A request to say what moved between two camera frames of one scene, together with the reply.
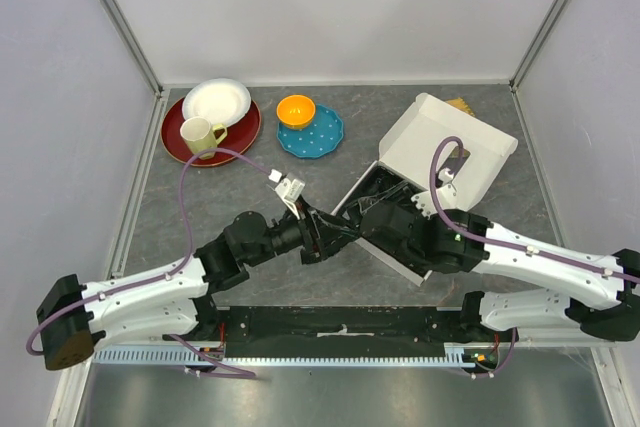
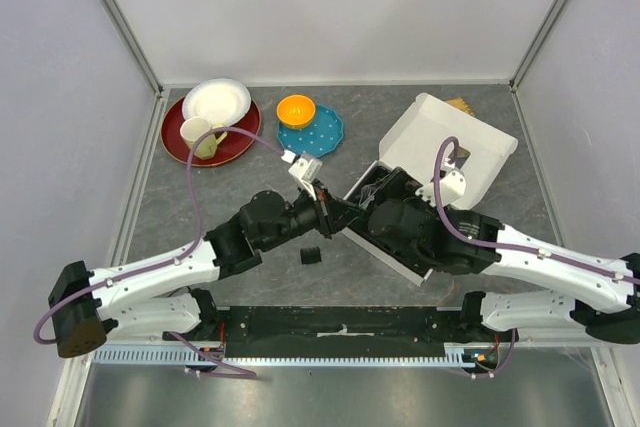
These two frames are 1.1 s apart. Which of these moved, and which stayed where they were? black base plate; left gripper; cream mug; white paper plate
Moved: left gripper
Stayed: black base plate; cream mug; white paper plate
